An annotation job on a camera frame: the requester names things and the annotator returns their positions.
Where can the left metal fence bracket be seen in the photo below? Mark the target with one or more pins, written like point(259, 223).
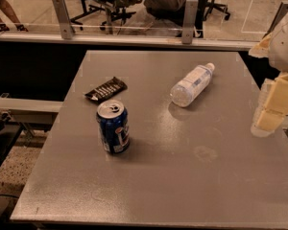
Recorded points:
point(66, 30)

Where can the grey side rail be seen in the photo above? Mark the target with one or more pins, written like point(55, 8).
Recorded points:
point(30, 105)

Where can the clear plastic water bottle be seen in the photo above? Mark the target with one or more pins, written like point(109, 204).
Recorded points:
point(184, 92)

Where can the black snack wrapper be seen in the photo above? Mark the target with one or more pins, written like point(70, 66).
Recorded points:
point(106, 90)

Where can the blue pepsi can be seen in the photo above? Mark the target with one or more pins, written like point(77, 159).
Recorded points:
point(112, 117)

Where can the metal barrier rail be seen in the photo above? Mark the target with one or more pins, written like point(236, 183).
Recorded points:
point(133, 41)

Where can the seated person in grey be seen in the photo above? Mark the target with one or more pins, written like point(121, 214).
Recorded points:
point(157, 18)

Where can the black cart at left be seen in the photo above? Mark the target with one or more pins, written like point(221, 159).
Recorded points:
point(9, 133)

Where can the middle metal fence bracket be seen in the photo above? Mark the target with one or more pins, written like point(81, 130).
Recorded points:
point(188, 26)

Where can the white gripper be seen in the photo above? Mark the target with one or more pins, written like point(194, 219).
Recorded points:
point(286, 45)

